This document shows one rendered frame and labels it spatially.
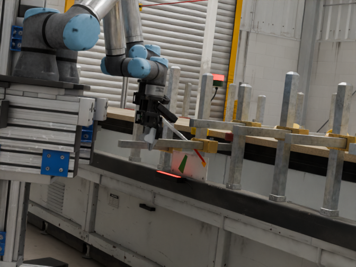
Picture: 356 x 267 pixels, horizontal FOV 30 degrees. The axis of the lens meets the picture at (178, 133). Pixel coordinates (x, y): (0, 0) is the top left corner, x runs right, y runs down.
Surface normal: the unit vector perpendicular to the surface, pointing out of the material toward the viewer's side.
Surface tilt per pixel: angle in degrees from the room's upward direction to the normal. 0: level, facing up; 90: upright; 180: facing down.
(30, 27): 90
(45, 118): 90
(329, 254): 90
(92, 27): 95
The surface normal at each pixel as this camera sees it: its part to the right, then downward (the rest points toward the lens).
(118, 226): -0.82, -0.08
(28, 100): 0.01, 0.05
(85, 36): 0.78, 0.22
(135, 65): -0.51, -0.04
